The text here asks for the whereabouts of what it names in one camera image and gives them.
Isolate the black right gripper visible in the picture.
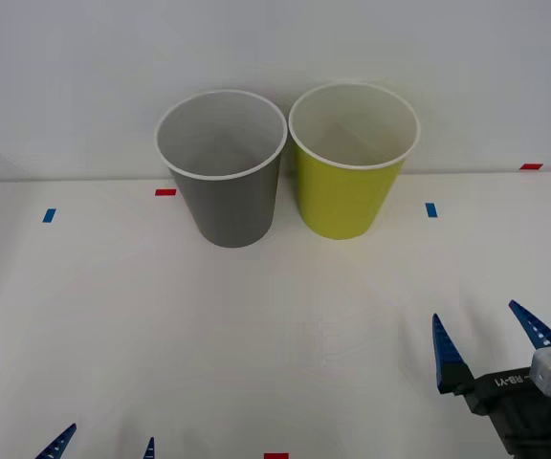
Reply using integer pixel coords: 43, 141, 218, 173
430, 299, 551, 459

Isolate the yellow-green plastic waste bin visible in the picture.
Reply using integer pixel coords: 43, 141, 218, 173
287, 80, 422, 242

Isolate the grey plastic waste bin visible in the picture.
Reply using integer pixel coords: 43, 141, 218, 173
154, 88, 290, 250

